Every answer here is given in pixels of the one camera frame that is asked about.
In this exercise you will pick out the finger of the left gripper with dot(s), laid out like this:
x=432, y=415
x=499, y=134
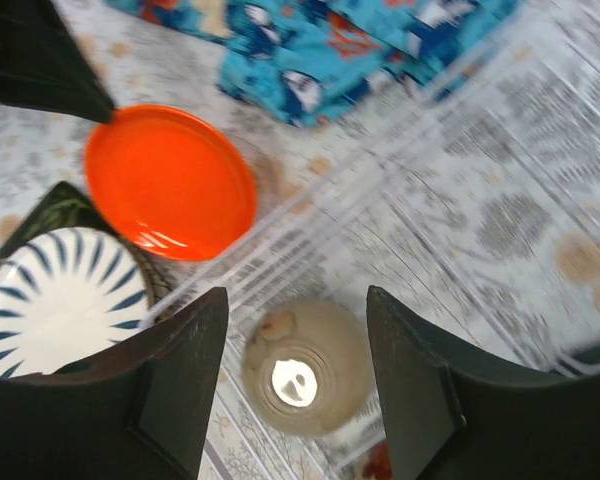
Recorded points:
x=41, y=66

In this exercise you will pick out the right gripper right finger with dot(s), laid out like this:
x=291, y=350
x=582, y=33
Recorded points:
x=454, y=411

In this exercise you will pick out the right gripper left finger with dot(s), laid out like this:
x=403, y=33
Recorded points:
x=137, y=410

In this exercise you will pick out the red bowl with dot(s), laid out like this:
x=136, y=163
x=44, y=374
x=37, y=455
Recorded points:
x=377, y=465

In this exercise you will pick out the blue striped white plate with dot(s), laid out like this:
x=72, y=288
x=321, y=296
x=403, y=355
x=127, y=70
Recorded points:
x=32, y=346

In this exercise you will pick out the dark square plate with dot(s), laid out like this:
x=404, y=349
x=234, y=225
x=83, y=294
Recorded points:
x=65, y=205

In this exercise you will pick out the orange round plate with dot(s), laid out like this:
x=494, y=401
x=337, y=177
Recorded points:
x=170, y=183

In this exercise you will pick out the beige ceramic bowl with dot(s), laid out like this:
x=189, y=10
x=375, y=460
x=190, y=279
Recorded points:
x=306, y=367

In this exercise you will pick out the blue patterned cloth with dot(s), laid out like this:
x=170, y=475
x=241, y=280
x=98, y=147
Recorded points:
x=309, y=62

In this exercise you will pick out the white wire dish rack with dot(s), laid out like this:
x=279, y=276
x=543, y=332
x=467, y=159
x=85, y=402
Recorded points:
x=481, y=214

